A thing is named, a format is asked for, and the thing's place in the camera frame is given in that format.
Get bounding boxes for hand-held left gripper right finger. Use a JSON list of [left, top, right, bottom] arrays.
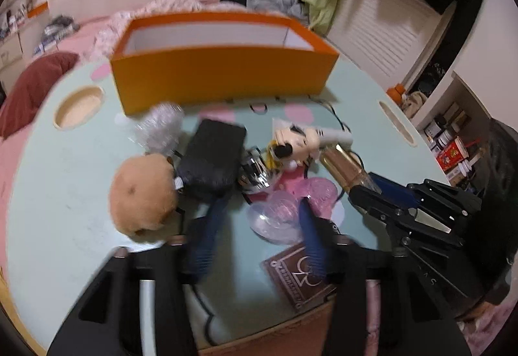
[[298, 196, 472, 356]]

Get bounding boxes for clear plastic dome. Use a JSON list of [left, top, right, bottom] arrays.
[[248, 192, 308, 247]]

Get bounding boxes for orange cardboard box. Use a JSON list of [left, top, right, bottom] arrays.
[[110, 12, 340, 117]]

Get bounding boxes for small black case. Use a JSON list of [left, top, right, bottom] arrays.
[[176, 119, 247, 203]]

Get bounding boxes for cartoon toy figure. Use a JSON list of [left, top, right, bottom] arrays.
[[267, 125, 320, 172]]

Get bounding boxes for pink plastic shell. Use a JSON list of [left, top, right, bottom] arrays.
[[279, 174, 338, 219]]

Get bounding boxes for red printed box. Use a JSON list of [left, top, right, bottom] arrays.
[[436, 138, 470, 172]]

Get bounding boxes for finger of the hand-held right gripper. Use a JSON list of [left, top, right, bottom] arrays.
[[369, 173, 483, 219], [349, 185, 466, 245]]

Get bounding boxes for white storage shelf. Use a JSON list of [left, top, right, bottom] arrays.
[[413, 71, 518, 187]]

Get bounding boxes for gold cosmetic bottle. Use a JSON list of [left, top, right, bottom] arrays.
[[320, 146, 381, 195]]

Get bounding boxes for person's right forearm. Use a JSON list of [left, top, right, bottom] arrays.
[[455, 291, 516, 354]]

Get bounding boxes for white cosmetic tube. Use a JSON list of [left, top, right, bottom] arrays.
[[272, 118, 354, 148]]

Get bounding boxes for grey striped clothing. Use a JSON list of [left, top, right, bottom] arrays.
[[42, 15, 79, 53]]

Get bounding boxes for brown plush toy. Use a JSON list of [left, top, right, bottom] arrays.
[[109, 154, 181, 237]]

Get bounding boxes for dark red pillow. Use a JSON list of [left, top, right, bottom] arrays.
[[0, 52, 79, 138]]

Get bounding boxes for clear wrapper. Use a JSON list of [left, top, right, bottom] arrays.
[[129, 103, 185, 156]]

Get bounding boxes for orange box lid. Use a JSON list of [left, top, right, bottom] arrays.
[[28, 2, 50, 19]]

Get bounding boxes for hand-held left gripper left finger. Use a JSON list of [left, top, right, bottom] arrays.
[[46, 198, 229, 356]]

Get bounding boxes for brown patterned box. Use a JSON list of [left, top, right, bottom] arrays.
[[261, 240, 338, 312]]

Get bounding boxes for shiny metal clip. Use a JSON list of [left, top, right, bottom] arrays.
[[239, 148, 280, 193]]

